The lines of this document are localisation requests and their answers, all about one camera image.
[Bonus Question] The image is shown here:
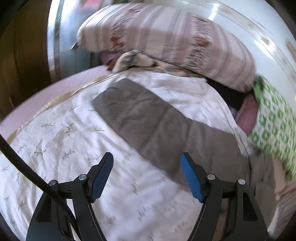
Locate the white floral bed quilt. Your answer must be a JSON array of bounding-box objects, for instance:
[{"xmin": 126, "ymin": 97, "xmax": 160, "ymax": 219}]
[{"xmin": 8, "ymin": 69, "xmax": 250, "ymax": 240}]

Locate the grey-brown quilted down jacket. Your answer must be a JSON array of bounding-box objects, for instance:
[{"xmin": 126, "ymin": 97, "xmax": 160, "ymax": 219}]
[{"xmin": 92, "ymin": 79, "xmax": 276, "ymax": 212}]

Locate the striped floral pillow left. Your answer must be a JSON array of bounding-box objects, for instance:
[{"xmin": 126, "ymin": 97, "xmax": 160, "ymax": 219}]
[{"xmin": 76, "ymin": 3, "xmax": 256, "ymax": 92}]

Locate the pink red sofa back cover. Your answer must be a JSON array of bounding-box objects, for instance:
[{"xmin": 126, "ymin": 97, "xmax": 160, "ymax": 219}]
[{"xmin": 235, "ymin": 94, "xmax": 259, "ymax": 136}]

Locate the black cable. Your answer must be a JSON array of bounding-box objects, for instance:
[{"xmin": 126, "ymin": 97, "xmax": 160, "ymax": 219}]
[{"xmin": 0, "ymin": 134, "xmax": 82, "ymax": 241}]

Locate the green checkered pillow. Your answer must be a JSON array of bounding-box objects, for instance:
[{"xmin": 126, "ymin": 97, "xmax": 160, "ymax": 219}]
[{"xmin": 249, "ymin": 75, "xmax": 295, "ymax": 183}]

